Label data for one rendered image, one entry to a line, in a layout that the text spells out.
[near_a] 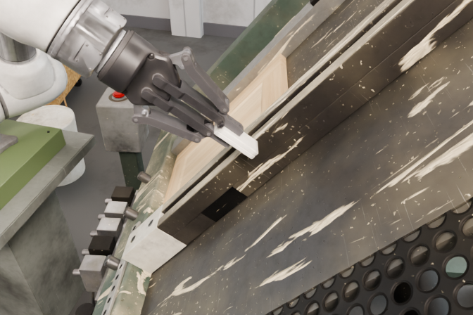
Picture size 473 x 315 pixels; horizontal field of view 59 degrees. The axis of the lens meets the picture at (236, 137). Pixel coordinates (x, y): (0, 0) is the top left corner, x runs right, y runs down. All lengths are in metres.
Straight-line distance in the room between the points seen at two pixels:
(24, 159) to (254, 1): 2.99
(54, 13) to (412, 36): 0.42
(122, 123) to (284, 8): 0.60
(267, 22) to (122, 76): 0.73
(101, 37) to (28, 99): 0.91
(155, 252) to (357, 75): 0.50
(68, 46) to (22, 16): 0.05
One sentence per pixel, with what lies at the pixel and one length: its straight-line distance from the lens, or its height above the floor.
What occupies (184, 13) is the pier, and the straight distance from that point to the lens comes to 4.14.
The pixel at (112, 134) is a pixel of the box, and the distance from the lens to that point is 1.39.
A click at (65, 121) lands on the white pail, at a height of 0.36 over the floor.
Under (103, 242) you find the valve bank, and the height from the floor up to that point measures 0.77.
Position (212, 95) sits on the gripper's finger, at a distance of 0.54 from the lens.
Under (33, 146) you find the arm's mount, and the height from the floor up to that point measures 0.82.
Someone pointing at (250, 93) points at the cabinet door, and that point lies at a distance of 0.94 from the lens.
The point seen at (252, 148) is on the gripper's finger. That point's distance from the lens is 0.58.
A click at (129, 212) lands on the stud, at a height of 0.89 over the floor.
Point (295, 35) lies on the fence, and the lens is 0.95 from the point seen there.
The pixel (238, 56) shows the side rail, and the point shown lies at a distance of 1.23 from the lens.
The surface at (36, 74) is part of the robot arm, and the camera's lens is 1.34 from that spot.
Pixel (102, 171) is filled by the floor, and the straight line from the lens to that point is 2.57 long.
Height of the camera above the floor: 1.60
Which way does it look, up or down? 36 degrees down
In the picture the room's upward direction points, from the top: straight up
